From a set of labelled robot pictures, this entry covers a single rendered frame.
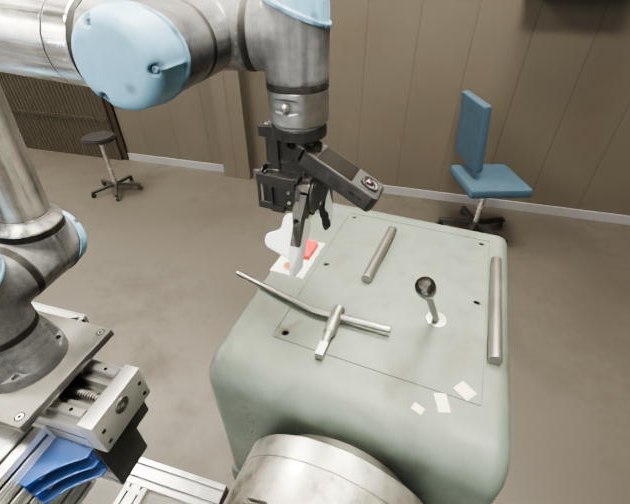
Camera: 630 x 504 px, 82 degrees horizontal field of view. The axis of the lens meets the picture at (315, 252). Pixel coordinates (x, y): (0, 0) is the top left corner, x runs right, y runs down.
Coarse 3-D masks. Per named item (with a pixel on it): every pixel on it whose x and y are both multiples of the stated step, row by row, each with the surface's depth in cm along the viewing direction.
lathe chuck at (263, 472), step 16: (256, 464) 54; (272, 464) 52; (288, 464) 50; (304, 464) 50; (240, 480) 54; (256, 480) 51; (272, 480) 49; (288, 480) 48; (304, 480) 48; (320, 480) 48; (336, 480) 48; (240, 496) 50; (256, 496) 48; (272, 496) 47; (288, 496) 47; (304, 496) 46; (320, 496) 46; (336, 496) 46; (352, 496) 46; (368, 496) 47
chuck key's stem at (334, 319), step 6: (336, 306) 67; (342, 306) 67; (336, 312) 66; (342, 312) 66; (330, 318) 65; (336, 318) 65; (330, 324) 64; (336, 324) 64; (324, 330) 63; (330, 330) 63; (336, 330) 64; (324, 336) 62; (330, 336) 62; (324, 342) 61; (318, 348) 60; (324, 348) 60; (318, 354) 59; (324, 354) 60
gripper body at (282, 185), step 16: (272, 128) 46; (320, 128) 45; (272, 144) 48; (288, 144) 48; (304, 144) 47; (272, 160) 49; (288, 160) 49; (256, 176) 49; (272, 176) 48; (288, 176) 48; (304, 176) 48; (272, 192) 50; (288, 192) 49; (304, 192) 48; (320, 192) 51; (272, 208) 52; (288, 208) 51
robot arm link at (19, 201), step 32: (0, 96) 55; (0, 128) 56; (0, 160) 57; (0, 192) 60; (32, 192) 63; (0, 224) 63; (32, 224) 65; (64, 224) 70; (32, 256) 66; (64, 256) 71
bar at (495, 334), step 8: (496, 256) 79; (496, 264) 77; (496, 272) 75; (496, 280) 73; (496, 288) 71; (496, 296) 69; (496, 304) 67; (496, 312) 66; (496, 320) 64; (496, 328) 63; (488, 336) 63; (496, 336) 61; (488, 344) 61; (496, 344) 60; (488, 352) 60; (496, 352) 59; (488, 360) 59; (496, 360) 59
